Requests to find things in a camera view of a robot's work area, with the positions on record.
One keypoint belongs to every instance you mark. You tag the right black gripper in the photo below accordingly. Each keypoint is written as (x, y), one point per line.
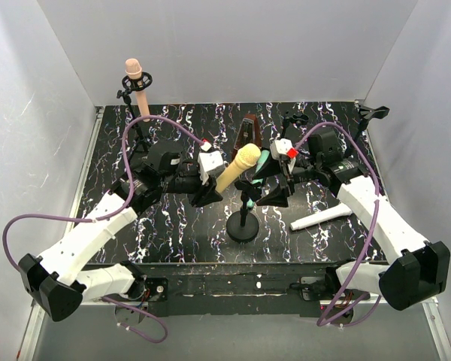
(286, 180)

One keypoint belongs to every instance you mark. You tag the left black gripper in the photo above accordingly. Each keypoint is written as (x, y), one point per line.
(201, 185)

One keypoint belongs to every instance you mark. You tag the teal microphone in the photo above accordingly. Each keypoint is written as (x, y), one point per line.
(262, 159)

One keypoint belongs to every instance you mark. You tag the yellow microphone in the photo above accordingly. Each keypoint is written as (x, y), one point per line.
(246, 158)

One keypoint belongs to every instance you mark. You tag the black round-base mic stand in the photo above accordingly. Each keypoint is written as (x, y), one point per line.
(242, 226)

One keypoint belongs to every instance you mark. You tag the small black tripod clip stand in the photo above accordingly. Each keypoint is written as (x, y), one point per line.
(298, 120)

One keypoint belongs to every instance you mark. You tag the pink microphone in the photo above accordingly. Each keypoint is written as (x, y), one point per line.
(139, 81)

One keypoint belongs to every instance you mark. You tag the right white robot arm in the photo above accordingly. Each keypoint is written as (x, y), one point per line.
(416, 269)

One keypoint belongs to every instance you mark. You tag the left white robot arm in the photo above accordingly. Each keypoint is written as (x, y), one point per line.
(56, 279)

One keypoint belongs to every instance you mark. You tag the tall black clip stand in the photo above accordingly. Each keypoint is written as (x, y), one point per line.
(366, 114)

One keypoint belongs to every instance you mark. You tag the brown metronome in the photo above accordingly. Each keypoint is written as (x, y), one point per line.
(249, 132)

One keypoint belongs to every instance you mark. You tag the white microphone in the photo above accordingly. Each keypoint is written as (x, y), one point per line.
(340, 210)

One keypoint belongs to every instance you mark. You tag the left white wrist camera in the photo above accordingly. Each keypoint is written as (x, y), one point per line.
(210, 165)

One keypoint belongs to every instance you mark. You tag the black front mounting rail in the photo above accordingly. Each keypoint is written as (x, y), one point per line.
(179, 289)

